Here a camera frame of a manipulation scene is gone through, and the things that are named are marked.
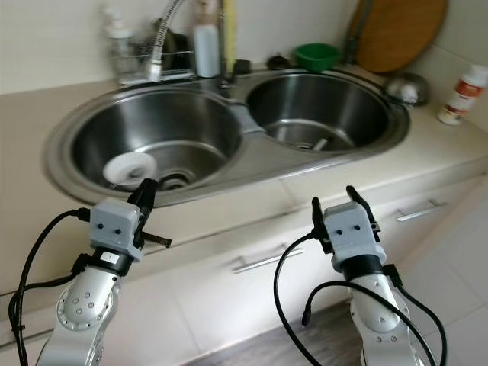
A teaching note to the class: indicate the green plastic bowl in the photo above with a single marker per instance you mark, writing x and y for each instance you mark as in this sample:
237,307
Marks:
316,56

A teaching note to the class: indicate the tall yellow bottle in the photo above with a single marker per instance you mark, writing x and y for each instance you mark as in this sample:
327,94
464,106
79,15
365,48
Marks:
229,30

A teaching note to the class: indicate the round wooden cutting board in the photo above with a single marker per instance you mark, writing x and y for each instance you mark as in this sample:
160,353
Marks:
404,34

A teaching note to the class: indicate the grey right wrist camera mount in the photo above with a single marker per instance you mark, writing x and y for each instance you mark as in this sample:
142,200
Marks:
351,232

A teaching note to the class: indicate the white bottle with red label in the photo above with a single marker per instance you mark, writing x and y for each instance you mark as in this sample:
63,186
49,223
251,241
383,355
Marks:
461,95

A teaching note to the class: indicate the plain white plastic bottle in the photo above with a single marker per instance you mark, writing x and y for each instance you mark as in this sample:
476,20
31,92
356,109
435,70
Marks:
206,52

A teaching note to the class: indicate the small white dish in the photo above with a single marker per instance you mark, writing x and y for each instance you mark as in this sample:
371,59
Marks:
128,168

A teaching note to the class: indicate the stainless steel double sink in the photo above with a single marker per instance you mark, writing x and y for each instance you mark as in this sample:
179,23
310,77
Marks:
320,107

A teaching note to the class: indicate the clear pump dispenser bottle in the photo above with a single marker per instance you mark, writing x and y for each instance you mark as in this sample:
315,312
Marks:
120,53

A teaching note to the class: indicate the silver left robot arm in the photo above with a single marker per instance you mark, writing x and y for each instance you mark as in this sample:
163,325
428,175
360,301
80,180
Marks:
84,313

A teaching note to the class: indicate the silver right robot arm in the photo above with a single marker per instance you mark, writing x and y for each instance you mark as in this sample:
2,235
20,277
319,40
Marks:
381,320

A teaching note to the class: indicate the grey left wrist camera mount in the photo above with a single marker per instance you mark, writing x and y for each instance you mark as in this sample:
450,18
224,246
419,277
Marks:
114,229

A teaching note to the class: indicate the steel flexible kitchen faucet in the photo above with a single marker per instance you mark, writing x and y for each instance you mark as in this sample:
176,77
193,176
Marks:
158,67

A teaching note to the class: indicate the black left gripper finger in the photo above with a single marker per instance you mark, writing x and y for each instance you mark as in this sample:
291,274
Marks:
137,197
151,200

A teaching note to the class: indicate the white cabinet door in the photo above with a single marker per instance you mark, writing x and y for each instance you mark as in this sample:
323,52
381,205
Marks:
156,339
213,305
427,244

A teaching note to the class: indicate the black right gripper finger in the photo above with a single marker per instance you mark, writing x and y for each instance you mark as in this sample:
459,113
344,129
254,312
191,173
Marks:
317,221
360,197

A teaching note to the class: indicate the black sink plug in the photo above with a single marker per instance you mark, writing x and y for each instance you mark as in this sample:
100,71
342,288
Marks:
276,63

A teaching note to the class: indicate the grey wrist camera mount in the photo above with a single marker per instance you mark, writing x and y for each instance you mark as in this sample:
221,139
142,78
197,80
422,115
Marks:
114,229
351,232

